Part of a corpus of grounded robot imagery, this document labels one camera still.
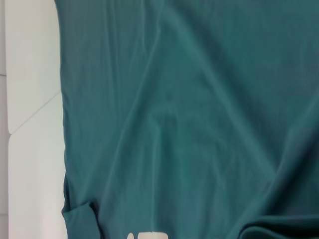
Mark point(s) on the teal t-shirt with beige print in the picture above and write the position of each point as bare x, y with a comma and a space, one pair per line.
187, 112

